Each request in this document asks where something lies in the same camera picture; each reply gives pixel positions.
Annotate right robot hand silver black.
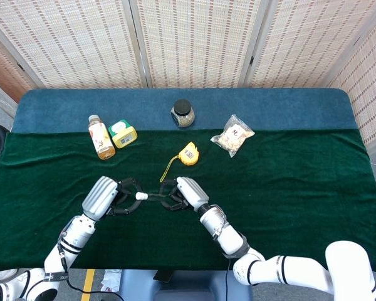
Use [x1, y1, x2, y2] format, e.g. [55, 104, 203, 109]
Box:
[158, 176, 211, 214]

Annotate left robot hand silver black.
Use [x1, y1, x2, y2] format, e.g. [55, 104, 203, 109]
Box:
[81, 176, 144, 221]

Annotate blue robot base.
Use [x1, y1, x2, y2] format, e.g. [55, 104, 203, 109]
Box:
[119, 268, 253, 301]

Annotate amber tea drink bottle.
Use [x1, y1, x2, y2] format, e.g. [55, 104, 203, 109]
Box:
[87, 114, 117, 161]

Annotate yellow box with green-white lid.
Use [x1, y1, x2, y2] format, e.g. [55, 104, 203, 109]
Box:
[108, 120, 138, 149]

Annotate clear plastic bag of snacks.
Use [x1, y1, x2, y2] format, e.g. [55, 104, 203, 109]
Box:
[209, 114, 256, 159]

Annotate white crumpled paper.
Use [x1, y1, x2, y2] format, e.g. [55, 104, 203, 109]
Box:
[100, 268, 123, 294]

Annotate glass jar with black lid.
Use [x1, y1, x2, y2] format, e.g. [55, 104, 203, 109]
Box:
[170, 98, 196, 129]

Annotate black flat phone-like object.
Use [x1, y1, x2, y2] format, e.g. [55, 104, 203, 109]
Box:
[153, 269, 175, 283]

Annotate dark green velvet cloth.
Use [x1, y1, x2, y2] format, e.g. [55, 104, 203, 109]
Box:
[0, 128, 376, 271]

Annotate blue table cover cloth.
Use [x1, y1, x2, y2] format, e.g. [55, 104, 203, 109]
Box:
[11, 87, 358, 134]

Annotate woven bamboo screen panel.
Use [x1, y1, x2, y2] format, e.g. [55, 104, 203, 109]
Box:
[0, 28, 41, 104]
[130, 0, 270, 90]
[327, 9, 376, 153]
[0, 0, 149, 90]
[244, 0, 376, 89]

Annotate yellow tape measure with strap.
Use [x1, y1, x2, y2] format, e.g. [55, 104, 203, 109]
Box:
[159, 141, 201, 183]

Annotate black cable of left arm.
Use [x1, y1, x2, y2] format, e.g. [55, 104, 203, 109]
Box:
[58, 233, 125, 298]

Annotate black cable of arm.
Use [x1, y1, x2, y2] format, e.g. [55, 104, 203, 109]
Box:
[222, 255, 233, 301]
[58, 233, 125, 298]

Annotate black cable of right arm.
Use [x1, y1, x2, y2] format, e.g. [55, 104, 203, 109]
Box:
[222, 255, 233, 301]

